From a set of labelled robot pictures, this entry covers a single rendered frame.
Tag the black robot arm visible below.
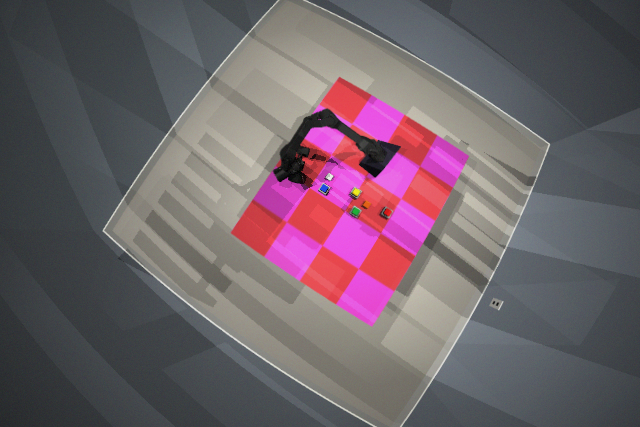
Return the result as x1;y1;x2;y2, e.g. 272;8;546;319
273;108;387;182

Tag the green button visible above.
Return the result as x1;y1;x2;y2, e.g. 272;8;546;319
349;205;362;218

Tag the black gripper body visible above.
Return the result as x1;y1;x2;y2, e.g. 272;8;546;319
288;145;310;183

